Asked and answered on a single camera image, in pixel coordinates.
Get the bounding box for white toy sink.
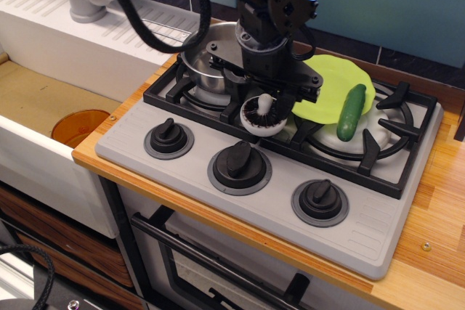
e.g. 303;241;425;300
1;0;169;238

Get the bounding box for wooden drawer fronts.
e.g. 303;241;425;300
1;183;144;309

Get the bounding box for black right burner grate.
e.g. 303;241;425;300
260;68;442;200

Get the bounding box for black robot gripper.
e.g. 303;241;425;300
206;23;323;120

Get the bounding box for lime green plastic plate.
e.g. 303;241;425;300
292;54;376;125

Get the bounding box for stainless steel pot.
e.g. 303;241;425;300
174;22;238;95

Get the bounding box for white toy mushroom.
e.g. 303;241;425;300
239;94;287;137

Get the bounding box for green toy pickle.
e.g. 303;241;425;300
336;84;366;142

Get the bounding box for black stove knob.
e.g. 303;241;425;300
207;141;272;196
291;179;349;228
144;118;195;160

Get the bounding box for black middle stove knob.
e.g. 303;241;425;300
207;141;272;196

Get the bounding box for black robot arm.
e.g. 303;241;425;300
208;0;323;119

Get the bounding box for black right stove knob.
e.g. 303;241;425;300
291;179;349;228

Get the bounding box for grey toy stove top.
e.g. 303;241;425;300
95;54;443;280

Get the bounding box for black foreground cable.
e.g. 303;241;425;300
0;244;55;310

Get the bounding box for oven door with black handle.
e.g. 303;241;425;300
119;187;377;309

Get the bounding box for black burner grate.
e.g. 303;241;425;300
260;68;442;200
143;54;279;144

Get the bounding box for black left burner grate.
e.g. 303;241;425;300
143;54;279;144

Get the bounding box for black braided cable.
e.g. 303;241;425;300
99;0;317;61

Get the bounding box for black left stove knob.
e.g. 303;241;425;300
144;118;195;160

